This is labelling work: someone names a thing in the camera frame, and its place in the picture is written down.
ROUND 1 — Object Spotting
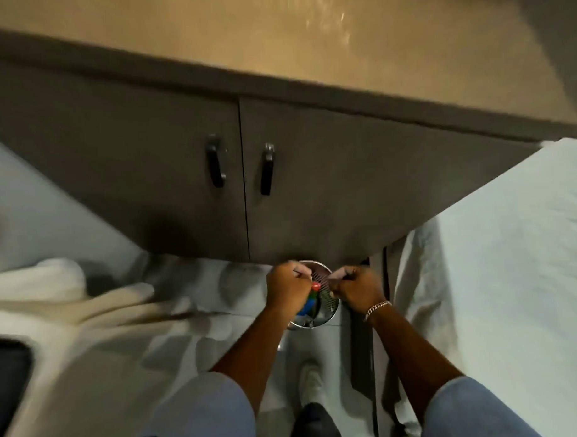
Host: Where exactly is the silver chain bracelet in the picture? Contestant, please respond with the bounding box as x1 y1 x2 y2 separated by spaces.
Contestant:
363 300 393 323

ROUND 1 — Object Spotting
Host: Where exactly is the person's right hand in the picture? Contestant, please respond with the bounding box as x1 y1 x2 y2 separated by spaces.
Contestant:
328 264 393 318

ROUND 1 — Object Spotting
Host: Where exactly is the light blue shirt sleeve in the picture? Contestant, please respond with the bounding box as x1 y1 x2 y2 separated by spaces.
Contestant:
118 370 257 437
419 373 545 437

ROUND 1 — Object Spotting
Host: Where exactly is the black cushion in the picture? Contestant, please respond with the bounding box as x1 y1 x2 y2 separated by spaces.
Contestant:
0 335 38 437

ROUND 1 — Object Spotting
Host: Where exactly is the black cabinet handle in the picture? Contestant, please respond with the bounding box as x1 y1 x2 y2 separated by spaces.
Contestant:
205 133 228 189
259 142 278 197

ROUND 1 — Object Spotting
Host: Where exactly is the white bed sheet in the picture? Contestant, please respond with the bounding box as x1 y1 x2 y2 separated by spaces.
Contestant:
366 137 577 437
0 119 372 437

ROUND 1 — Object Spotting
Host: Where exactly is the black trouser leg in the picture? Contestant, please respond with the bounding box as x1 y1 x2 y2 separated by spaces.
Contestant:
288 401 347 437

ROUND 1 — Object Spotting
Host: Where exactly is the person's left forearm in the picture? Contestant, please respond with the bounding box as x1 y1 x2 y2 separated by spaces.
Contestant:
208 303 300 413

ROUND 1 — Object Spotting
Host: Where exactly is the grey cabinet door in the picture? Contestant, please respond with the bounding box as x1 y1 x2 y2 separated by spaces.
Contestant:
239 88 546 271
0 48 251 272

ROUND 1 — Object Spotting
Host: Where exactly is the round metal trash bin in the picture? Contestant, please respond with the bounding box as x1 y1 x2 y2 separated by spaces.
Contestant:
284 258 343 331

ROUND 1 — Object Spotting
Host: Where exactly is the grey cabinet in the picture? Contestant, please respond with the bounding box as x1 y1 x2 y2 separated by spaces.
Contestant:
0 3 577 283

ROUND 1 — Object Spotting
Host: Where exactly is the person's left hand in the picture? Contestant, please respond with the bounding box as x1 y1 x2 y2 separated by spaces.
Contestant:
265 261 322 318

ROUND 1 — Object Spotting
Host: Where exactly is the colourful packet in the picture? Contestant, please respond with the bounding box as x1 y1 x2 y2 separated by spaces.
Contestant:
301 281 323 318

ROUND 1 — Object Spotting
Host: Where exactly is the person's right forearm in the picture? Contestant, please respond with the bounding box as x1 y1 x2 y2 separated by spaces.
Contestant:
365 303 468 423

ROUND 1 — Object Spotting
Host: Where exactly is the white shoe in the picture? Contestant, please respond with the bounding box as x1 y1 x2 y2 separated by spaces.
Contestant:
298 360 327 409

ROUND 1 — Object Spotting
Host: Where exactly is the cream blanket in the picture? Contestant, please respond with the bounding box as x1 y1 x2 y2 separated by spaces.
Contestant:
0 253 207 437

